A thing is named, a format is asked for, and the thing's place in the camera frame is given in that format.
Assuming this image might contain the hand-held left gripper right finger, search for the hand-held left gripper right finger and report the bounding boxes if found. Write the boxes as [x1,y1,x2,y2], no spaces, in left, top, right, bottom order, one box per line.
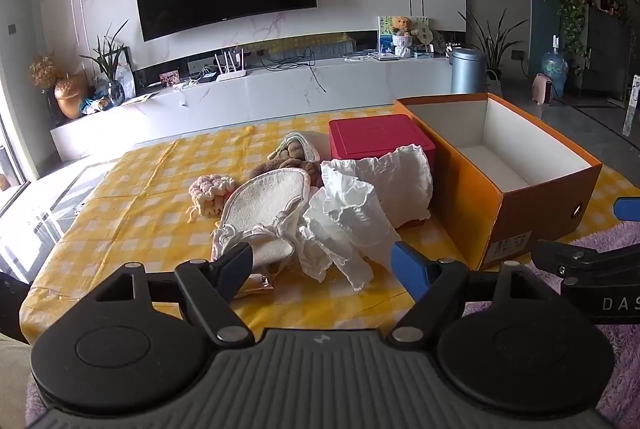
[386,240,556,346]

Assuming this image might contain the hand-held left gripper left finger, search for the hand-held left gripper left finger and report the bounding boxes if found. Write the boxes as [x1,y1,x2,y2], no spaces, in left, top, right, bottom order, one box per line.
[92,241,257,350]

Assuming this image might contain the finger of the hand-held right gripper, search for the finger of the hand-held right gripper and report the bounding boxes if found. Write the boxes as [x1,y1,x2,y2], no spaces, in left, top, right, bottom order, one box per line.
[531,239,640,281]
[613,197,640,221]

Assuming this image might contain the cream terry bath mitt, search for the cream terry bath mitt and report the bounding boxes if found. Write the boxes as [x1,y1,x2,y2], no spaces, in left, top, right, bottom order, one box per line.
[211,170,310,300]

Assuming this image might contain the white ruffled cloth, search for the white ruffled cloth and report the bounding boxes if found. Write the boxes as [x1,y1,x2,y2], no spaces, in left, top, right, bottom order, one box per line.
[297,145,434,293]

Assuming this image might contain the orange cardboard box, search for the orange cardboard box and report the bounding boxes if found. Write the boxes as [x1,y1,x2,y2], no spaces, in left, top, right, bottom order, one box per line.
[394,93,603,271]

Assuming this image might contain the brown plush towel bear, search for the brown plush towel bear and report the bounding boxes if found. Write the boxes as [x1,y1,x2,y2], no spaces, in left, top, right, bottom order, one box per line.
[249,141,324,190]

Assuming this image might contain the purple fuzzy rug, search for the purple fuzzy rug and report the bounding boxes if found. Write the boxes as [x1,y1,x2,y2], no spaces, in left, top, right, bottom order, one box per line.
[460,220,640,429]

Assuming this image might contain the pink white crochet piece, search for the pink white crochet piece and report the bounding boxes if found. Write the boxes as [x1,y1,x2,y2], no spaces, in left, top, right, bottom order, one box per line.
[187,175,239,224]

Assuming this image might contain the yellow checked tablecloth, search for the yellow checked tablecloth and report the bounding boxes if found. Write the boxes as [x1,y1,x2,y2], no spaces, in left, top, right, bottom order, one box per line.
[19,105,640,346]

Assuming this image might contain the red square box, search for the red square box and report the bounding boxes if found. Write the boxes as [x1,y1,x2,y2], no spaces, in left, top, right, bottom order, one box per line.
[328,114,437,230]

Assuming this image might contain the white striped cloth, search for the white striped cloth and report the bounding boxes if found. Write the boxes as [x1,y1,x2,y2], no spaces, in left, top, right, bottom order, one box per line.
[276,132,322,164]

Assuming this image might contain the pink space heater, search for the pink space heater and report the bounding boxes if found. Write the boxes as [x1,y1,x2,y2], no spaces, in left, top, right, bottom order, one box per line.
[531,73,554,106]

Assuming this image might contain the blue water bottle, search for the blue water bottle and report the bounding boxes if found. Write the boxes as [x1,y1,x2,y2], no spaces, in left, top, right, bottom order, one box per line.
[542,36,569,98]

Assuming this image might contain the white television cabinet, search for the white television cabinet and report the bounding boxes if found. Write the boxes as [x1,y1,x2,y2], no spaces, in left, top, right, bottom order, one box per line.
[49,55,469,162]

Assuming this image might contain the white router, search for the white router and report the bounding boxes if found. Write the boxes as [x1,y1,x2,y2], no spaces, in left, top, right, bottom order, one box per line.
[214,49,249,82]

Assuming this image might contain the silver trash can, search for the silver trash can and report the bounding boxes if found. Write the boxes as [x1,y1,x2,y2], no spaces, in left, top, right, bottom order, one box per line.
[449,47,489,96]

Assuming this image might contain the potted ivy plant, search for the potted ivy plant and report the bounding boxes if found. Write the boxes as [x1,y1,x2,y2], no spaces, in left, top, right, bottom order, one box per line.
[542,0,597,76]

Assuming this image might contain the long-leaf potted plant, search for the long-leaf potted plant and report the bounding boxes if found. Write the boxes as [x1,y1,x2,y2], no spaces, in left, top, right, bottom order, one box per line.
[457,8,529,86]

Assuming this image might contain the green picture card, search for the green picture card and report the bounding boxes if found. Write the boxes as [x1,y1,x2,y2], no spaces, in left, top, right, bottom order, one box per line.
[378,14,432,56]

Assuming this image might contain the small teddy bear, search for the small teddy bear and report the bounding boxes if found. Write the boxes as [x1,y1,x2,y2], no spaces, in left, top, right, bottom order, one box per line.
[389,16,416,58]

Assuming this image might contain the gold acorn ornament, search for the gold acorn ornament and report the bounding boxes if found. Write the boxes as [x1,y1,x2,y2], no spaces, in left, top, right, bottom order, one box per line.
[53,72,90,120]

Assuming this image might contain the beige cushion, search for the beige cushion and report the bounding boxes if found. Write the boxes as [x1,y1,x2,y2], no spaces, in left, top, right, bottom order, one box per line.
[0,333,34,429]

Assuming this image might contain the green plant in glass vase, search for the green plant in glass vase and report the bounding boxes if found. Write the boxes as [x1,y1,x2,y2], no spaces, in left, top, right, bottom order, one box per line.
[79,21,131,106]

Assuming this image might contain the dried flower bunch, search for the dried flower bunch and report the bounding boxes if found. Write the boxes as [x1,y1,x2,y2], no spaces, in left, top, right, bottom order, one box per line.
[29,53,59,90]

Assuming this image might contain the black cables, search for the black cables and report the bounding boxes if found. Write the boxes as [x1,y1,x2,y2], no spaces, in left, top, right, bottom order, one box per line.
[259,45,327,96]

